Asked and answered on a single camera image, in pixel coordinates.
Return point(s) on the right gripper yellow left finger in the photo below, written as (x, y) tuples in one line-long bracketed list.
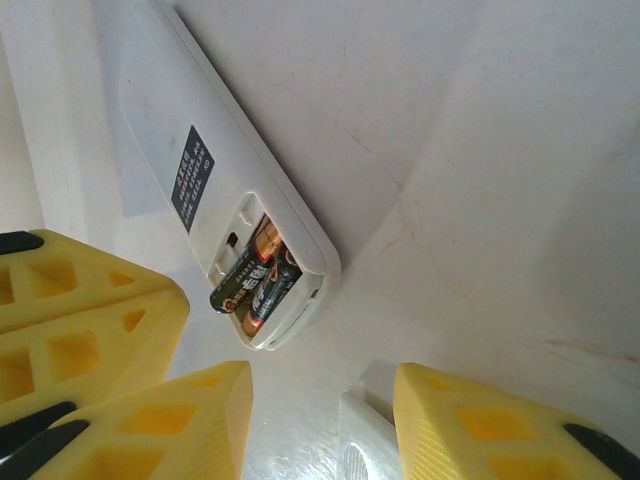
[(165, 440)]

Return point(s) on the white battery compartment cover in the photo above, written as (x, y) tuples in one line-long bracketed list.
[(360, 425)]

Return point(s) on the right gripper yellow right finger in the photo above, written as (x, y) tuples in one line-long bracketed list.
[(440, 450)]

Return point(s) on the black gold AAA battery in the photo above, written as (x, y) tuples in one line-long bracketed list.
[(240, 280), (280, 285)]

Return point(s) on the white remote control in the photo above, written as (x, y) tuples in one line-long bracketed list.
[(175, 100)]

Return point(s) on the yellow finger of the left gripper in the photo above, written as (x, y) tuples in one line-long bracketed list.
[(90, 280), (110, 375)]

